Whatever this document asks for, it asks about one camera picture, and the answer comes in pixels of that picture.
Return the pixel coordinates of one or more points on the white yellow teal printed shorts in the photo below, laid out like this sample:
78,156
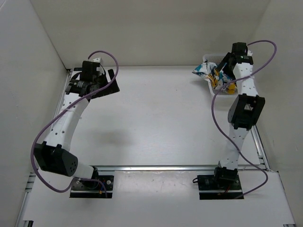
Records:
208,71

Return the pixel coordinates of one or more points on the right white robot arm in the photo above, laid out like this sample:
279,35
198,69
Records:
243,113

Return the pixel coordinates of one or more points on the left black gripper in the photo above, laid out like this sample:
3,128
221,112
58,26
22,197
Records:
111,89

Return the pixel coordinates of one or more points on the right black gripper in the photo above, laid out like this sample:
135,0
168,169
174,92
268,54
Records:
225,60

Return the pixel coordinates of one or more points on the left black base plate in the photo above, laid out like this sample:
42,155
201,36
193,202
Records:
101,189

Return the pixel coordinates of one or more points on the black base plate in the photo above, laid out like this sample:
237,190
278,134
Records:
101,189
210,190

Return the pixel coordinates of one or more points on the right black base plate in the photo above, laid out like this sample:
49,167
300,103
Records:
210,190

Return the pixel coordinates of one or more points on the aluminium frame rail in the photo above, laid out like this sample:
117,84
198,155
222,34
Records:
155,136

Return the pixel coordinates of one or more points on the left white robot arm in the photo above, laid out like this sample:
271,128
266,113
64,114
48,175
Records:
53,154

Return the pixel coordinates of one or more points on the white perforated plastic basket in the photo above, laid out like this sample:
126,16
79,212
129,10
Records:
217,58

